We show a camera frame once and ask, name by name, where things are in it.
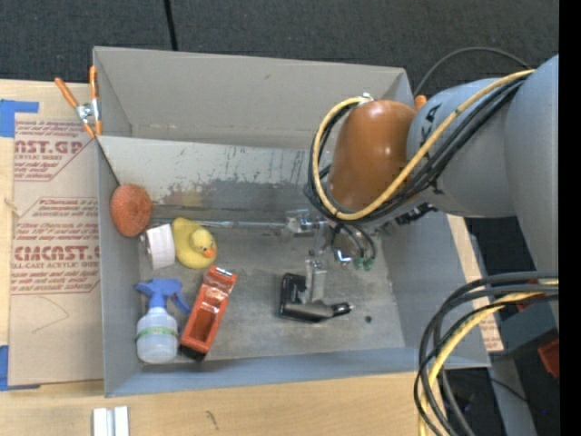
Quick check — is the black angled tool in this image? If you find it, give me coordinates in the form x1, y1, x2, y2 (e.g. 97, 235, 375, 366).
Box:
278, 272, 355, 324

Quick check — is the grey metal bin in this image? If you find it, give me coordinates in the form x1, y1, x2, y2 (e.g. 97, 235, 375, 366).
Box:
92, 45, 492, 399

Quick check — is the orange tape dispenser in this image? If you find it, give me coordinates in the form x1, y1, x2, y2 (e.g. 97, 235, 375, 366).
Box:
179, 264, 239, 362

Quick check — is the yellow rubber duck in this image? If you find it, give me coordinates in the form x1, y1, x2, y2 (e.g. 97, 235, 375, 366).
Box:
171, 216, 218, 271

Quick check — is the white tape roll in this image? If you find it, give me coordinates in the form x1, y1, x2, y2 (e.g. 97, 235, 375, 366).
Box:
143, 223, 177, 271

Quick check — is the clear spray bottle blue head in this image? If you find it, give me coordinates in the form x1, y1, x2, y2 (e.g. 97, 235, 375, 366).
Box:
133, 278, 192, 365

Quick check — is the orange rough ball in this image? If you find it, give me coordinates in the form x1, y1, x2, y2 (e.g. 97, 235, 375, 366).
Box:
109, 183, 154, 238

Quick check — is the brown cardboard board red print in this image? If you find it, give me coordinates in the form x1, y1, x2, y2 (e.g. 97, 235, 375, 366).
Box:
0, 78, 106, 391

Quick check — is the black cylinder on white bracket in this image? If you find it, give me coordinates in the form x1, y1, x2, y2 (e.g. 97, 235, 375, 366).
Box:
395, 202, 438, 226

